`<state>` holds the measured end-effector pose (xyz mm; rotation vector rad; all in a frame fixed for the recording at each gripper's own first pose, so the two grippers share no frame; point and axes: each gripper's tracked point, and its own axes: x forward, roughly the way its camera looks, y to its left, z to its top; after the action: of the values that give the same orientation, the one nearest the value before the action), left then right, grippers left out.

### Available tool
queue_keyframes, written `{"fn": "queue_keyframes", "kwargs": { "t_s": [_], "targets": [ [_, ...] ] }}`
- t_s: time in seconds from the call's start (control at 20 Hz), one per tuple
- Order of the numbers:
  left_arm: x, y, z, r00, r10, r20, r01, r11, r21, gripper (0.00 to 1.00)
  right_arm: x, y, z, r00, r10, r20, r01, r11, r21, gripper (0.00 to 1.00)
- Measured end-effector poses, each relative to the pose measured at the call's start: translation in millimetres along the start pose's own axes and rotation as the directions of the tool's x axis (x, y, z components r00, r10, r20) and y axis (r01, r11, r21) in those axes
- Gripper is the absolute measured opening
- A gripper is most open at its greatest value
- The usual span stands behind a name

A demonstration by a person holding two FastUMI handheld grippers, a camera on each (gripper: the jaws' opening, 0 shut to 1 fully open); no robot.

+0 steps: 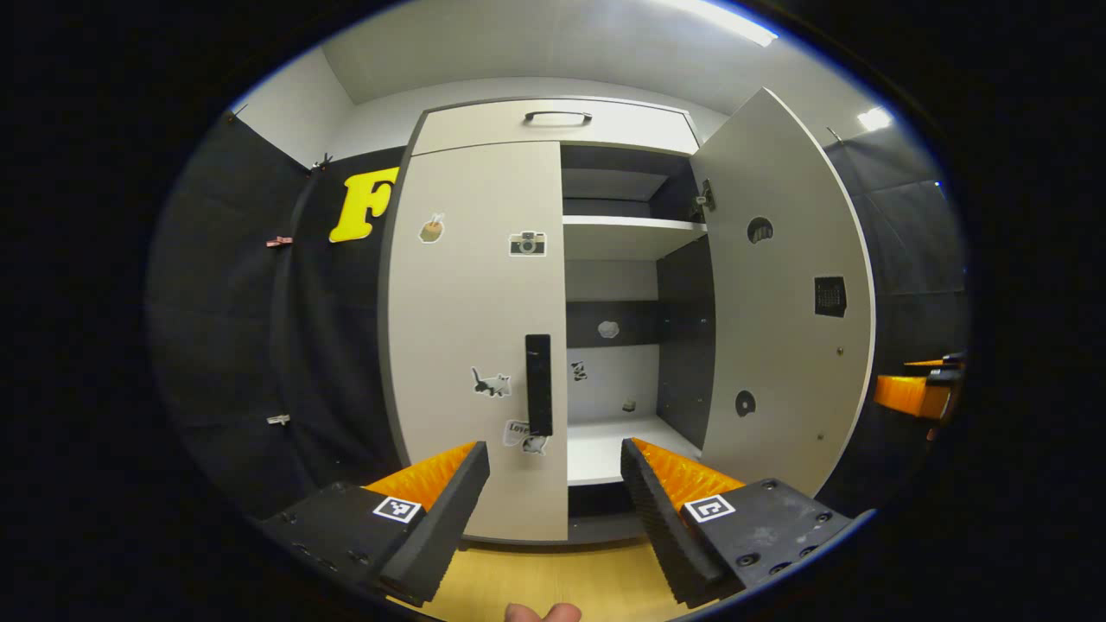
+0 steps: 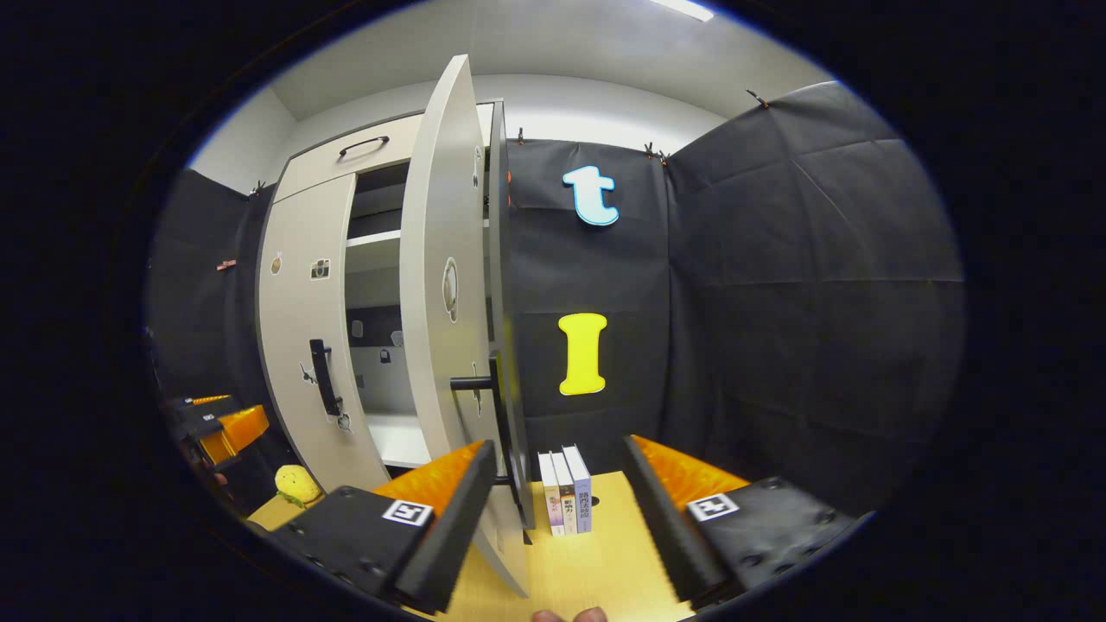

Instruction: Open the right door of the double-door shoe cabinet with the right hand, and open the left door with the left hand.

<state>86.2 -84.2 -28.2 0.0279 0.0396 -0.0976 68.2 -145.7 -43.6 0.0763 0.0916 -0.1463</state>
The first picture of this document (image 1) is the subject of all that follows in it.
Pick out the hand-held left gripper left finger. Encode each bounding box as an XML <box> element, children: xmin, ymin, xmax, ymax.
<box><xmin>259</xmin><ymin>441</ymin><xmax>492</xmax><ymax>607</ymax></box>

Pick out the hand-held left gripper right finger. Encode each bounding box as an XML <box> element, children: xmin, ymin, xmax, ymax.
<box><xmin>620</xmin><ymin>436</ymin><xmax>865</xmax><ymax>607</ymax></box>

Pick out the grey door with cherry sticker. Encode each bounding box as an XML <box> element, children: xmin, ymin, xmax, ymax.
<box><xmin>689</xmin><ymin>86</ymin><xmax>878</xmax><ymax>500</ymax></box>

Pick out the black bar door handle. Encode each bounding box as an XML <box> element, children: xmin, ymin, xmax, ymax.
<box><xmin>525</xmin><ymin>334</ymin><xmax>554</xmax><ymax>437</ymax></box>

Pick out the grey double-door shoe cabinet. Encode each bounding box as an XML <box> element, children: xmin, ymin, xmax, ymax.
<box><xmin>402</xmin><ymin>95</ymin><xmax>718</xmax><ymax>547</ymax></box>

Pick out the grey door with camera sticker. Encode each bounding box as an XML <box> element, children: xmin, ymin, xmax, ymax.
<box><xmin>386</xmin><ymin>141</ymin><xmax>569</xmax><ymax>543</ymax></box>

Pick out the white cabinet shelf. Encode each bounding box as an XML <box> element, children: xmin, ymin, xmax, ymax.
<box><xmin>567</xmin><ymin>416</ymin><xmax>702</xmax><ymax>487</ymax></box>
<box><xmin>563</xmin><ymin>215</ymin><xmax>708</xmax><ymax>262</ymax></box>

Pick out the grey cabinet drawer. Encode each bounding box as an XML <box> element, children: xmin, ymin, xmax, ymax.
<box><xmin>411</xmin><ymin>98</ymin><xmax>701</xmax><ymax>157</ymax></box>

